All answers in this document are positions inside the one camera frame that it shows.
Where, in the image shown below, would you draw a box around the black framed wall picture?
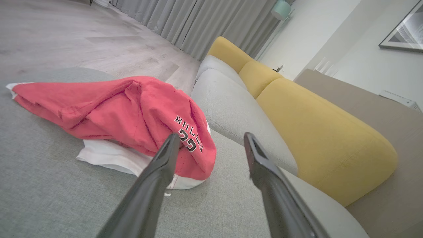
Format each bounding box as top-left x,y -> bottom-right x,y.
379,0 -> 423,53

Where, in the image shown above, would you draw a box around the mint green floor lamp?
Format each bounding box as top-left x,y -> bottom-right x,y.
255,0 -> 294,60

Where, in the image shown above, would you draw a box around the grey pleated curtain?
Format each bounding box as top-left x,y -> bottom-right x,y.
109,0 -> 294,61

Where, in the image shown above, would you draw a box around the large grey sofa seat cushion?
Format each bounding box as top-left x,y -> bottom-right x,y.
191,69 -> 298,176

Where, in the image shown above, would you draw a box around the red white basketball jersey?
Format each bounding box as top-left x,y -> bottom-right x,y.
6,76 -> 156,177

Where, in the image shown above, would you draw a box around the medium yellow sofa back cushion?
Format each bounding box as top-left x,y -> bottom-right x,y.
238,60 -> 284,99

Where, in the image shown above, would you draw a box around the large yellow sofa back cushion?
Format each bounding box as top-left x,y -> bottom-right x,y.
256,78 -> 399,207

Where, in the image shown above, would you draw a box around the small grey sofa seat cushion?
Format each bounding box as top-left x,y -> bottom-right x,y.
196,55 -> 248,90

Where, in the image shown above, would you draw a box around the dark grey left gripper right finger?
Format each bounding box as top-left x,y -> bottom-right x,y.
244,132 -> 331,238

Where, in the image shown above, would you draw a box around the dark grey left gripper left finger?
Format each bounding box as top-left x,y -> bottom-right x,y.
96,133 -> 181,238

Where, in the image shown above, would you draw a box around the taupe partition ledge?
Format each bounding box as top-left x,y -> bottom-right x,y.
294,69 -> 423,238

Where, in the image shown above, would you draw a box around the white flat box device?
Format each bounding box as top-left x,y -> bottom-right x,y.
378,89 -> 422,111

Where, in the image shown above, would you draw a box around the small yellow sofa back cushion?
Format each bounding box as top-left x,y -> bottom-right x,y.
207,36 -> 254,74

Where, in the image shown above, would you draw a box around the red shorts with Bulls print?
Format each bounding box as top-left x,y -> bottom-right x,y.
124,77 -> 217,197

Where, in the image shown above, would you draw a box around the white ribbed wall fixture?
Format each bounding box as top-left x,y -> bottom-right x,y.
314,57 -> 339,77

